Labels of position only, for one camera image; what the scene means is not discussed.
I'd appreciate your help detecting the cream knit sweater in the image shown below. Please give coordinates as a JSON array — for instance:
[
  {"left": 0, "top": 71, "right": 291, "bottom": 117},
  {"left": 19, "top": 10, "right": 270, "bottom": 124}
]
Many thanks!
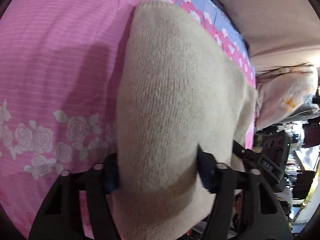
[{"left": 113, "top": 1, "right": 256, "bottom": 239}]

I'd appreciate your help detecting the pink patterned pillow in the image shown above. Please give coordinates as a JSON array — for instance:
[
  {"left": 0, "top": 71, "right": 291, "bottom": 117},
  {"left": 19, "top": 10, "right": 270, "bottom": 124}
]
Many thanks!
[{"left": 255, "top": 65, "right": 318, "bottom": 131}]

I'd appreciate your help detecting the beige curtain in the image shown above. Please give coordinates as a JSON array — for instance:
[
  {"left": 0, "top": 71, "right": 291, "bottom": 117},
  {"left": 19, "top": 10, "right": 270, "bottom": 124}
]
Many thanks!
[{"left": 219, "top": 0, "right": 319, "bottom": 75}]

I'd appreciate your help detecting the pink floral bed sheet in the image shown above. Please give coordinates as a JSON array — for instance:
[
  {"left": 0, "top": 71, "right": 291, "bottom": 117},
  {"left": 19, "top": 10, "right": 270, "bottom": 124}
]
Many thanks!
[{"left": 1, "top": 0, "right": 255, "bottom": 238}]

